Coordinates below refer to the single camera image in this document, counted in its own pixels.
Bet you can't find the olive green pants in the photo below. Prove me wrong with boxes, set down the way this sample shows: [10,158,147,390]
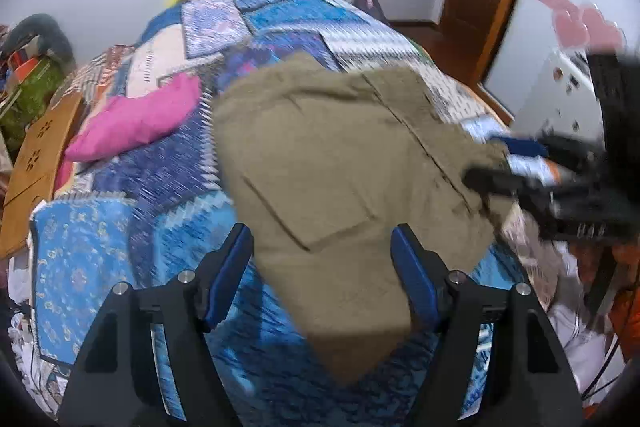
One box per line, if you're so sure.
[213,52,512,385]

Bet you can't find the white cabinet with stickers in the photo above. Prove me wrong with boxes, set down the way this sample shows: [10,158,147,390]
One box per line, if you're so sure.
[511,51,603,142]

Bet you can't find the patchwork bedspread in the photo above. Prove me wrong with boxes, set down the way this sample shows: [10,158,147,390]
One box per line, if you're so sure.
[11,0,506,426]

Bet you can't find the pink folded cloth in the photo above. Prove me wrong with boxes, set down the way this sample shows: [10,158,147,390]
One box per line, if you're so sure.
[65,72,201,162]

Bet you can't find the wooden lap table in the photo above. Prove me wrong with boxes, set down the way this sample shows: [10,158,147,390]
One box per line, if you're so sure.
[0,92,85,259]

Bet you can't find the grey backpack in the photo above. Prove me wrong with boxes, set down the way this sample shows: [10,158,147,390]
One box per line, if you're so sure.
[350,0,390,25]

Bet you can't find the green fabric bag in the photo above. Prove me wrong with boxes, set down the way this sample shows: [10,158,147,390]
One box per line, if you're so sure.
[1,57,64,154]

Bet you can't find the grey plush toy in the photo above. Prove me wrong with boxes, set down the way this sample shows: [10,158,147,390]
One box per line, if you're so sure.
[1,13,75,65]

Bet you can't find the pink heart wall decal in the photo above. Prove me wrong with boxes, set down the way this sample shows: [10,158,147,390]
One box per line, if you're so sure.
[537,0,626,51]

